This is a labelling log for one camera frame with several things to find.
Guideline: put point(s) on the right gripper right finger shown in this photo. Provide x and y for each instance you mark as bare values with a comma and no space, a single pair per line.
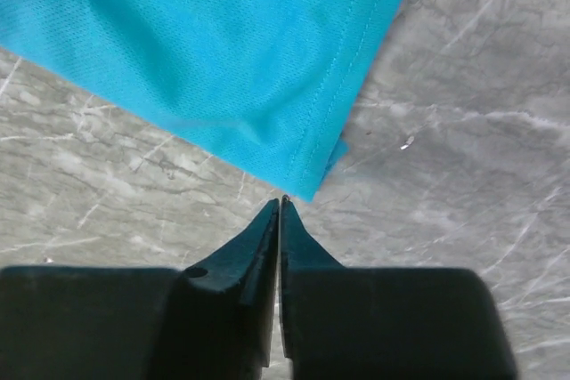
384,323

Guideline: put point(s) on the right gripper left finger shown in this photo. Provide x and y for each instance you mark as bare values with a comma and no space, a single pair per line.
212,320

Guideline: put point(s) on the teal polo t shirt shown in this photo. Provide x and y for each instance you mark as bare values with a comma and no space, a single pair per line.
265,85

